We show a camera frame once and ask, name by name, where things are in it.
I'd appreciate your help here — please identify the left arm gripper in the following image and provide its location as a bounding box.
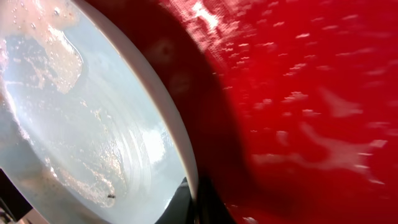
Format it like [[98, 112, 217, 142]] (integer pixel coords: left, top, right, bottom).
[[1, 170, 32, 222]]

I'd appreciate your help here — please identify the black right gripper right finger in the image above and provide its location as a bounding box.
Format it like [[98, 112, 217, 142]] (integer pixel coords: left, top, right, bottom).
[[196, 177, 236, 224]]

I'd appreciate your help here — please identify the red plastic tray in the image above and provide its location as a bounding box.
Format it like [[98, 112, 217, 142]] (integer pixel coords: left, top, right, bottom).
[[92, 0, 397, 223]]

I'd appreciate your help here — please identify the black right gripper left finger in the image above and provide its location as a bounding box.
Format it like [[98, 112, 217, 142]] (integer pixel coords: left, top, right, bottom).
[[155, 178, 195, 224]]

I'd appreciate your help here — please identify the light blue plate bottom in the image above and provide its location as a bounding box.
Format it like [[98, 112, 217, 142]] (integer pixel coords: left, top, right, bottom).
[[1, 1, 198, 223]]

